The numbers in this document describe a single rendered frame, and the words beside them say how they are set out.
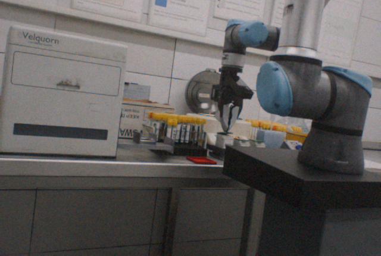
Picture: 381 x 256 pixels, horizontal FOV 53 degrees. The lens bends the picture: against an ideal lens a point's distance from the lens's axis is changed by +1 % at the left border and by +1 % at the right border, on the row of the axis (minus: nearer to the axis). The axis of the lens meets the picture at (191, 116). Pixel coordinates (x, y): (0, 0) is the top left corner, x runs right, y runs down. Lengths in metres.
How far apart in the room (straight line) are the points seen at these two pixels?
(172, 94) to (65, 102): 0.86
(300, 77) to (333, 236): 0.34
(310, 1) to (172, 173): 0.55
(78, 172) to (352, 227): 0.64
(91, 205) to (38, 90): 0.87
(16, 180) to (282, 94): 0.64
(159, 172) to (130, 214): 0.79
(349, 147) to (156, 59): 1.04
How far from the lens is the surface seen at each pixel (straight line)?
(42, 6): 1.60
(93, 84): 1.00
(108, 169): 0.99
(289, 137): 1.51
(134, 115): 1.35
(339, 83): 0.92
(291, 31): 0.88
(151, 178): 1.07
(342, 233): 0.93
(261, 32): 1.15
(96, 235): 1.80
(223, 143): 1.24
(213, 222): 2.02
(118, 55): 1.02
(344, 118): 0.93
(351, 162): 0.94
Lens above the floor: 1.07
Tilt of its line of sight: 3 degrees down
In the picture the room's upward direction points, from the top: 7 degrees clockwise
